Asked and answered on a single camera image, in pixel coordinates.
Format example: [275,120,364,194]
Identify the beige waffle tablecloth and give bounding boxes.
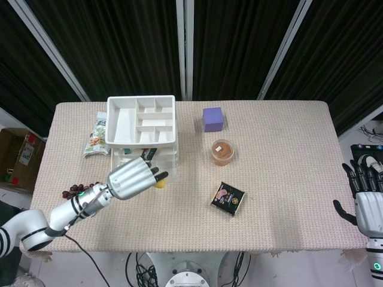
[19,100,367,258]

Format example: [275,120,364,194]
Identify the white frame pole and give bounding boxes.
[257,0,314,101]
[175,0,194,101]
[7,0,91,102]

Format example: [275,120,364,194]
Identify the clear plastic drawer with handle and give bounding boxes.
[110,147,180,184]

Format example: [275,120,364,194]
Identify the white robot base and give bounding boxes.
[146,252,233,287]

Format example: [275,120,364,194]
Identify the black electronic device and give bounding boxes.
[349,143,383,184]

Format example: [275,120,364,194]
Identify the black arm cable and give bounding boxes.
[63,191,108,287]

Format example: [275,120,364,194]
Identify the dark red grape bunch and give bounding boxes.
[62,181,101,200]

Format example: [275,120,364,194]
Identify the printed snack bag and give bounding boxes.
[83,111,109,158]

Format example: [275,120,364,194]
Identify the black snack packet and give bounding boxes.
[210,181,248,215]

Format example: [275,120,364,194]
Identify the purple foam cube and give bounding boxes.
[202,106,226,133]

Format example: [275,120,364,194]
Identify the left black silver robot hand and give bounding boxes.
[107,157,169,200]

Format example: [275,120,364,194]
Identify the black cable bundle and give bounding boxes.
[232,252,252,287]
[125,252,160,287]

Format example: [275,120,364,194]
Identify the white plastic drawer cabinet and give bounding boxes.
[104,94,180,168]

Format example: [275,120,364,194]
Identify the clear jar of rubber bands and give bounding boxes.
[211,139,235,166]

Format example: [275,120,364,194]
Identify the white floor cables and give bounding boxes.
[357,124,383,143]

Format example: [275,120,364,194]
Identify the black curtain panel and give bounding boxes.
[0,0,82,137]
[26,0,184,102]
[193,0,300,101]
[265,0,383,137]

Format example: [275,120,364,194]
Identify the brown cardboard box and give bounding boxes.
[0,127,47,195]

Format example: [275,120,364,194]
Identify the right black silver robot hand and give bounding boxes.
[333,154,383,237]

